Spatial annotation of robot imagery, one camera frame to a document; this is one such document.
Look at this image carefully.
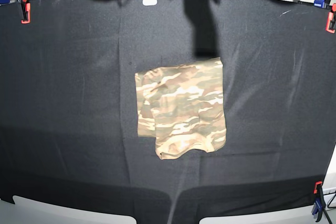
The camouflage t-shirt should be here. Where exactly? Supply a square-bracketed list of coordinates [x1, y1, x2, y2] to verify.
[134, 58, 227, 159]

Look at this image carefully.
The black table cloth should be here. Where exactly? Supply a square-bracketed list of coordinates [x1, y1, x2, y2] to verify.
[1, 0, 335, 223]

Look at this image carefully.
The red clamp left edge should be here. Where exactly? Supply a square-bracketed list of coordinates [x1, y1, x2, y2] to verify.
[15, 0, 31, 24]

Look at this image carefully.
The red clamp edge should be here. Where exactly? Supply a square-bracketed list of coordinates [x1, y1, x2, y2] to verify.
[325, 3, 336, 34]
[15, 0, 31, 24]

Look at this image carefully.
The red clamp right edge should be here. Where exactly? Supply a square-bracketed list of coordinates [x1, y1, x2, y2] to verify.
[325, 3, 336, 34]

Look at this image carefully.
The orange black clamp bottom right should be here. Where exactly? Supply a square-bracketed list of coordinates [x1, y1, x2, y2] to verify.
[312, 181, 325, 222]

